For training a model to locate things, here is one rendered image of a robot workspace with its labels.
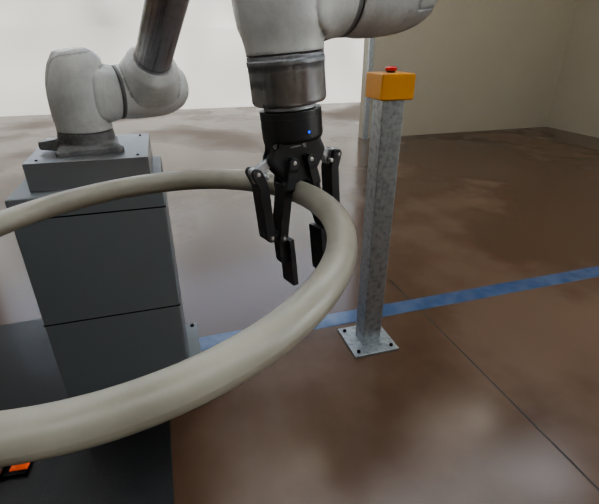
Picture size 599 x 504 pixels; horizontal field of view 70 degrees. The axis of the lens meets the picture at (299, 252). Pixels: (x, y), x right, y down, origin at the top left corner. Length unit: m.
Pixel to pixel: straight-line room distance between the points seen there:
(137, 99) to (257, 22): 0.94
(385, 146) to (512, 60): 5.70
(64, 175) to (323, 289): 1.10
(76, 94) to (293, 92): 0.94
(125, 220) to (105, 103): 0.33
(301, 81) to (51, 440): 0.39
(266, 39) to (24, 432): 0.40
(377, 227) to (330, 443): 0.76
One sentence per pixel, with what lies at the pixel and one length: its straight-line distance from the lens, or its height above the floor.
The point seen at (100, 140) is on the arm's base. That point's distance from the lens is 1.40.
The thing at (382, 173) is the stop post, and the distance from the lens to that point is 1.53.
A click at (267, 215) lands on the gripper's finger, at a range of 0.54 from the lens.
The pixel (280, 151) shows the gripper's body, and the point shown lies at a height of 1.05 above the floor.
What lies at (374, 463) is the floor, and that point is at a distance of 1.48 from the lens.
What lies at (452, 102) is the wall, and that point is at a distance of 6.62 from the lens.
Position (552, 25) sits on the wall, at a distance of 7.51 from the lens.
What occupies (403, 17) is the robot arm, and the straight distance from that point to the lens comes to 0.60.
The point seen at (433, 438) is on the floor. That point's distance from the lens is 1.59.
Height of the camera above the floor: 1.17
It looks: 26 degrees down
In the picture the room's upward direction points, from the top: straight up
